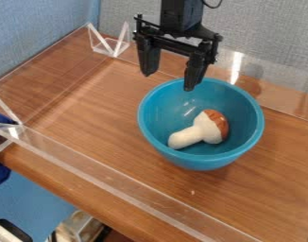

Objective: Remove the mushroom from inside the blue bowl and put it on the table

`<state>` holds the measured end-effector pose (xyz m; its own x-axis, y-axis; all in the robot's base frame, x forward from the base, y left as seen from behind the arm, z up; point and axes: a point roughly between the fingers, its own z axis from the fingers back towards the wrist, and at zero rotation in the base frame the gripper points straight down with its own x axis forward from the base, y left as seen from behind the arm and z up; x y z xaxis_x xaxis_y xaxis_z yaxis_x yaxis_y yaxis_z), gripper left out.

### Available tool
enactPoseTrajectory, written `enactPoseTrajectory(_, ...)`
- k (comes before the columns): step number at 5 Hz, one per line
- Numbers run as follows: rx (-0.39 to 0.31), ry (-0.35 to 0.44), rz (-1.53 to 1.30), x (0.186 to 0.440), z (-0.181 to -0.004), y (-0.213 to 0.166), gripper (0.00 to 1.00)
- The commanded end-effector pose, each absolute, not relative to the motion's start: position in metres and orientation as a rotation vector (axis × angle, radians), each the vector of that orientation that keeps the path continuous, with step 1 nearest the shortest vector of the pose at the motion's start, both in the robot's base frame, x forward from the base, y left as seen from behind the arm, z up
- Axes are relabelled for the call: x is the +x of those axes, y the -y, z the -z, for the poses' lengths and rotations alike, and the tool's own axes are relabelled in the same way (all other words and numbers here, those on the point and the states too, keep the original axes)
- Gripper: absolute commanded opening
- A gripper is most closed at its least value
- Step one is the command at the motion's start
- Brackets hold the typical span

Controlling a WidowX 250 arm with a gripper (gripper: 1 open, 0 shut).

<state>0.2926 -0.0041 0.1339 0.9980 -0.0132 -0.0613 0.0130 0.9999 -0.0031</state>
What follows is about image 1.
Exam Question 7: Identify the clear acrylic left bracket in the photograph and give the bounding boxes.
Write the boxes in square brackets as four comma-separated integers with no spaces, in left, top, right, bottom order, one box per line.
[0,98,23,152]

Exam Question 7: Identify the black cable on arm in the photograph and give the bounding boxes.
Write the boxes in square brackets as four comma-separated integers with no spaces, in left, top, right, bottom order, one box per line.
[202,0,226,9]

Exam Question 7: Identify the blue plastic bowl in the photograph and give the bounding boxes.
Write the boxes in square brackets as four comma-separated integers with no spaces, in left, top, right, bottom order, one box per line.
[138,78,266,171]

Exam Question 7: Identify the clear acrylic back barrier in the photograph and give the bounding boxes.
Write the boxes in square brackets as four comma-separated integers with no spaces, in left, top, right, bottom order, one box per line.
[86,22,308,125]

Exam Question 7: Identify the black white object below table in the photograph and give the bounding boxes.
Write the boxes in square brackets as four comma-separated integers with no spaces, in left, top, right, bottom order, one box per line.
[0,218,34,242]

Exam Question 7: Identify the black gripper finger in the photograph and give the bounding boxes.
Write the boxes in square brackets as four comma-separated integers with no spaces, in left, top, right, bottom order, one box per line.
[137,36,161,77]
[185,52,209,92]

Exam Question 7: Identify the clear acrylic front barrier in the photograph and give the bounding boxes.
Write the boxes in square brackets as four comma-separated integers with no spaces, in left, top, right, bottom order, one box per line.
[14,126,262,242]

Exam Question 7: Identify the clear acrylic corner bracket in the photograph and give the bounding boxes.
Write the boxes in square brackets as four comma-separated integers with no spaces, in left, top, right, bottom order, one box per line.
[86,23,131,58]

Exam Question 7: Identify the clear acrylic barrier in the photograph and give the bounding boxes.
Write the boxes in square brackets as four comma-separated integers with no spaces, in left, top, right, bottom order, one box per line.
[14,126,262,242]
[86,22,308,125]

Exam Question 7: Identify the clear box below table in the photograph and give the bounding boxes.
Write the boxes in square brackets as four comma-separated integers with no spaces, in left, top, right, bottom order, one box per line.
[46,210,106,242]

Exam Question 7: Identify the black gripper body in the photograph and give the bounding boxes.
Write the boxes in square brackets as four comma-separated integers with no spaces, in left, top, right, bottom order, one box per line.
[134,14,225,64]

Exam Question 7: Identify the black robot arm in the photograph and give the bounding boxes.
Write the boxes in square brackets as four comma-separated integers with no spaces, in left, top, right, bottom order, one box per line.
[134,0,225,92]

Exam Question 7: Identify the white brown toy mushroom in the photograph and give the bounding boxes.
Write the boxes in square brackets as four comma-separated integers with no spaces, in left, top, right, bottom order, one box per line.
[169,110,230,149]

